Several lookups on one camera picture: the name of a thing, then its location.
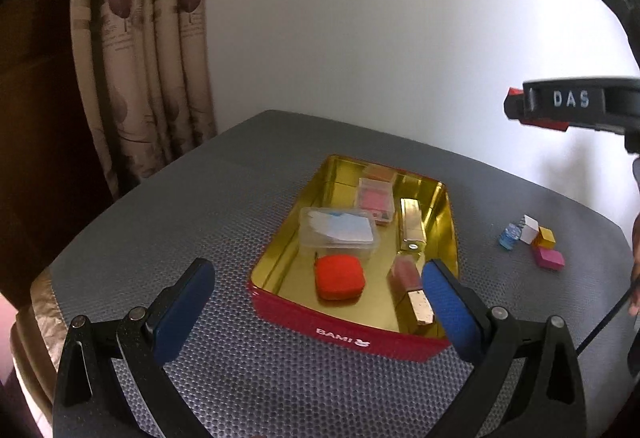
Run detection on dark wooden panel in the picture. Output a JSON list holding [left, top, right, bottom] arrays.
[[0, 0, 121, 316]]

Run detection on pink block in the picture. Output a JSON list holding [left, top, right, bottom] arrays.
[[533, 245, 566, 271]]

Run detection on blue patterned block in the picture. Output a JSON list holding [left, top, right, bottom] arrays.
[[499, 222, 522, 249]]

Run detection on rounded orange-red box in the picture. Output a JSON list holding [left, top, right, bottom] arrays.
[[314, 255, 364, 303]]

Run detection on dark red block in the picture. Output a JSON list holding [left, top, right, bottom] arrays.
[[507, 86, 570, 133]]

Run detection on beige leaf-print curtain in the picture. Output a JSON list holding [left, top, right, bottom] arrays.
[[70, 0, 218, 199]]

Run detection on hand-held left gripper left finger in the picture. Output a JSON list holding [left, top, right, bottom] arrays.
[[52, 258, 216, 438]]

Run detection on beige wrinkled cloth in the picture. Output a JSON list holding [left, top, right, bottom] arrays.
[[10, 268, 67, 416]]

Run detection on thin black cable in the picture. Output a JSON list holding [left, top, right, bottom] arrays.
[[577, 278, 640, 356]]

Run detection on pink lip gloss gold cap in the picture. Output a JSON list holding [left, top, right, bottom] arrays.
[[391, 255, 435, 326]]

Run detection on person's right forearm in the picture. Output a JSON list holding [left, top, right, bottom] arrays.
[[630, 213, 640, 317]]

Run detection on clear box pink contents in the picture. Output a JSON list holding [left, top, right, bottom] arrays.
[[356, 178, 393, 225]]

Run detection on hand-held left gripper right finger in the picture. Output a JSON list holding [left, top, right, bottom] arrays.
[[421, 259, 587, 438]]

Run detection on red tin box gold inside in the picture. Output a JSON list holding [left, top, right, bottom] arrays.
[[246, 154, 460, 364]]

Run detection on white block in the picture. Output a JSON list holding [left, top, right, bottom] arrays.
[[520, 215, 540, 245]]

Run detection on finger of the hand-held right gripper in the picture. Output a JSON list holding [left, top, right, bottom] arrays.
[[504, 92, 525, 119]]

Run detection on grey honeycomb mat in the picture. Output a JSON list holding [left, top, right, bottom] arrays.
[[30, 110, 636, 438]]

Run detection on clear box white contents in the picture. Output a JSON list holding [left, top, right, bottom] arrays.
[[299, 206, 382, 263]]

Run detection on long gold bar case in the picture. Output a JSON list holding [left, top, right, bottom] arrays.
[[398, 198, 427, 253]]

